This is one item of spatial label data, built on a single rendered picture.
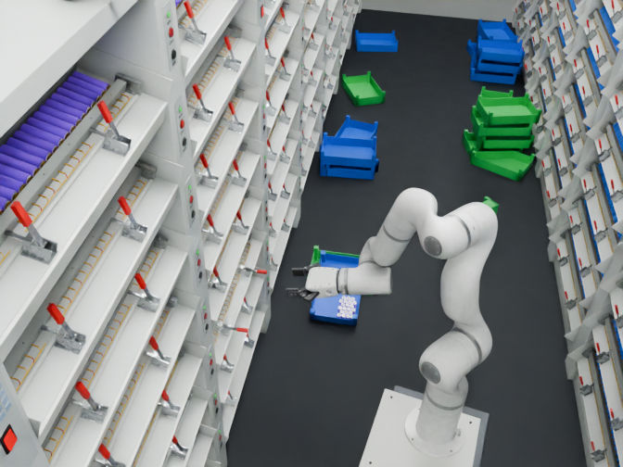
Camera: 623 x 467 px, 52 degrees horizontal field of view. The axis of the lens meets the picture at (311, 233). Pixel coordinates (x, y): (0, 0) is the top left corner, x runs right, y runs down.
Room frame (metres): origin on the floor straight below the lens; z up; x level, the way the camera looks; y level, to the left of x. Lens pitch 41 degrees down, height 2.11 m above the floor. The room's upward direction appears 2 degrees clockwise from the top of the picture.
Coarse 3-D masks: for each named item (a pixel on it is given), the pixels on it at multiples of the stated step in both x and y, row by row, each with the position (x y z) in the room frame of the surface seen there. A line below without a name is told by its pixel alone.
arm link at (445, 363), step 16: (448, 336) 1.16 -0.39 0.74; (464, 336) 1.16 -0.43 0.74; (432, 352) 1.10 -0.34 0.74; (448, 352) 1.10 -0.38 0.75; (464, 352) 1.11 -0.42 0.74; (432, 368) 1.07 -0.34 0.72; (448, 368) 1.06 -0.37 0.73; (464, 368) 1.08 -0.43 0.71; (432, 384) 1.07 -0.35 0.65; (448, 384) 1.04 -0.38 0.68; (464, 384) 1.13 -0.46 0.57; (432, 400) 1.10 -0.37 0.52; (448, 400) 1.08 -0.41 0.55; (464, 400) 1.11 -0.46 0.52
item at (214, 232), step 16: (256, 144) 1.77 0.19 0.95; (240, 160) 1.70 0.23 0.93; (256, 160) 1.73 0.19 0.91; (240, 176) 1.60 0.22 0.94; (224, 192) 1.53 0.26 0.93; (240, 192) 1.56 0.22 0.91; (224, 208) 1.47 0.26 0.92; (208, 224) 1.37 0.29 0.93; (224, 224) 1.40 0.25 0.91; (208, 240) 1.32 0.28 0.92; (224, 240) 1.34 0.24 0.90; (208, 256) 1.27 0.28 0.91; (208, 272) 1.17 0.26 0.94
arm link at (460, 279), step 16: (464, 208) 1.26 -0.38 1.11; (480, 208) 1.27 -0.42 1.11; (480, 224) 1.22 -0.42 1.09; (496, 224) 1.26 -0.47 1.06; (480, 240) 1.22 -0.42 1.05; (464, 256) 1.22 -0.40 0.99; (480, 256) 1.21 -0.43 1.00; (448, 272) 1.20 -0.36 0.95; (464, 272) 1.18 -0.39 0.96; (480, 272) 1.19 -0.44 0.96; (448, 288) 1.17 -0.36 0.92; (464, 288) 1.16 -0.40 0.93; (448, 304) 1.16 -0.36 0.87; (464, 304) 1.15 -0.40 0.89; (464, 320) 1.14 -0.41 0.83; (480, 320) 1.16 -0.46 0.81; (480, 336) 1.16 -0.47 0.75; (480, 352) 1.13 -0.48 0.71
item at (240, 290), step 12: (252, 228) 1.77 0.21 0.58; (252, 240) 1.77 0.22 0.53; (252, 252) 1.71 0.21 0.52; (240, 264) 1.63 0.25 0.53; (252, 264) 1.65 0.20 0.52; (240, 276) 1.58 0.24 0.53; (240, 288) 1.52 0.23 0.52; (228, 300) 1.46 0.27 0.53; (240, 300) 1.47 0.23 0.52; (228, 312) 1.41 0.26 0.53; (228, 324) 1.36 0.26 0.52; (216, 336) 1.31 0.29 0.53; (228, 336) 1.32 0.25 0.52; (216, 348) 1.26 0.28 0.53; (216, 360) 1.22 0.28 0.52
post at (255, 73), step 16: (256, 0) 1.78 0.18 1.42; (240, 16) 1.78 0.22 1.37; (256, 16) 1.77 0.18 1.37; (256, 48) 1.77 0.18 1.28; (256, 64) 1.77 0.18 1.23; (256, 80) 1.77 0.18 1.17; (256, 112) 1.77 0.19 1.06; (256, 128) 1.77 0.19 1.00; (256, 176) 1.77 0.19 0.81; (256, 224) 1.78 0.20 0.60
